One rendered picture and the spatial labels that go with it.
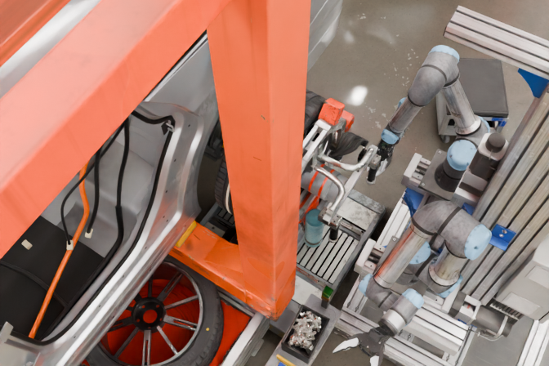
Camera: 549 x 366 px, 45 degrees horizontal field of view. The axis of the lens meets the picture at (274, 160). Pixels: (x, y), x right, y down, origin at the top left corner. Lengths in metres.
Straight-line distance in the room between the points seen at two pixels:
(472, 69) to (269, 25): 2.89
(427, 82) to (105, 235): 1.50
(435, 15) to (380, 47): 0.48
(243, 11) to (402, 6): 3.53
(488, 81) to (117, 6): 3.23
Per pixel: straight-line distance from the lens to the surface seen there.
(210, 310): 3.10
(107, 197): 2.86
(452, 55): 2.74
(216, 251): 2.98
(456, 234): 2.27
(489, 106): 3.95
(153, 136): 2.76
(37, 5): 0.67
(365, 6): 4.73
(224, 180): 2.79
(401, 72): 4.40
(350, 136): 2.85
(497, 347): 3.51
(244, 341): 3.17
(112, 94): 0.97
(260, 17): 1.26
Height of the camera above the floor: 3.46
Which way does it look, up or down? 61 degrees down
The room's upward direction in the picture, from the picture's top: 1 degrees counter-clockwise
